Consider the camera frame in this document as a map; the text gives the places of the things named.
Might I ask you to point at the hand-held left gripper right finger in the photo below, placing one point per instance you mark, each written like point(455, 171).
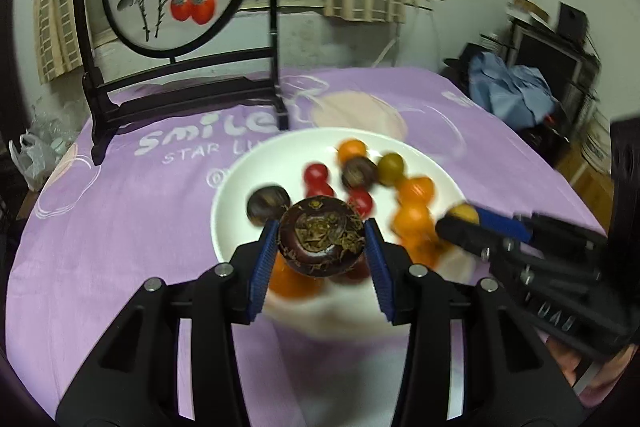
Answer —
point(380, 267)

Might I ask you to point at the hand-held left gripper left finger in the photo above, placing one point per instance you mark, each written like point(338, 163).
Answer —
point(262, 264)

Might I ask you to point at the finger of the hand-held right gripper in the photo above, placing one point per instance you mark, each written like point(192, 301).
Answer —
point(465, 234)
point(500, 224)

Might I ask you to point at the small yellow fruit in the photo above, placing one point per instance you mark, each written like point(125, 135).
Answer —
point(462, 212)

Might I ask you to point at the large orange persimmon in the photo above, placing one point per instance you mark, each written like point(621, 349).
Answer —
point(292, 282)

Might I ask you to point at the orange tangerine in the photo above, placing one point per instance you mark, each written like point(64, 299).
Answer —
point(425, 251)

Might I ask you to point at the white oval plate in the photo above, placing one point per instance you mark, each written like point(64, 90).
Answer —
point(240, 227)

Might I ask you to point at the dark purple mangosteen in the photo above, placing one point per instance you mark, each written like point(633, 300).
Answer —
point(359, 172)
point(320, 237)
point(269, 204)

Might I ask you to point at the large red tomato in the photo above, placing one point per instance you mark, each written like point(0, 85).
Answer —
point(361, 202)

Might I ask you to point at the red cherry tomato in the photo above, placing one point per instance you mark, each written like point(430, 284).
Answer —
point(322, 191)
point(316, 173)

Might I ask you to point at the person's right hand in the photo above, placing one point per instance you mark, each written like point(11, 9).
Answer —
point(565, 362)

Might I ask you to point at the green mandarin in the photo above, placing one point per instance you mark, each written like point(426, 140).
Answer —
point(390, 168)

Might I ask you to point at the small orange mandarin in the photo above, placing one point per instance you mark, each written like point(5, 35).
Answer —
point(351, 150)

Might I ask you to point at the blue cloth pile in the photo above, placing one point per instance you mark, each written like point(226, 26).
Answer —
point(510, 92)

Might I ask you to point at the purple printed tablecloth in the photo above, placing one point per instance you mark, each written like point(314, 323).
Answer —
point(125, 232)

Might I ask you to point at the black metal shelf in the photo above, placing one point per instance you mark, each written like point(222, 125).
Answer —
point(545, 57)

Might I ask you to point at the black speaker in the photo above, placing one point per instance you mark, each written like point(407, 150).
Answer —
point(571, 21)

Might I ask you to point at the clear plastic bag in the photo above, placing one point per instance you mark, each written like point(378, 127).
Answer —
point(40, 152)

